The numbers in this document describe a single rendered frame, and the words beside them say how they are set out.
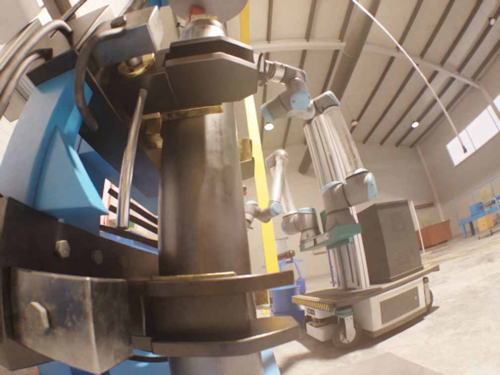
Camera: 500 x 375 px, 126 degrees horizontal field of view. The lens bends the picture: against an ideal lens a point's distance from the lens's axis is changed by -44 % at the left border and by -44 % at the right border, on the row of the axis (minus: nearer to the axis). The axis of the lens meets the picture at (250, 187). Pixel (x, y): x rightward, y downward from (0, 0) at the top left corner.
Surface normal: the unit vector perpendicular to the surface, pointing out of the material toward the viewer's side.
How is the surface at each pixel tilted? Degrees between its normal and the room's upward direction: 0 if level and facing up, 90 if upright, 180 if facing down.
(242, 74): 180
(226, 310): 90
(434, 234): 90
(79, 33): 90
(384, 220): 90
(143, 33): 180
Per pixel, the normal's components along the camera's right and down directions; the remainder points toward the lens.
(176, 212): -0.29, -0.33
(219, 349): 0.00, -0.38
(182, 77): 0.11, 0.92
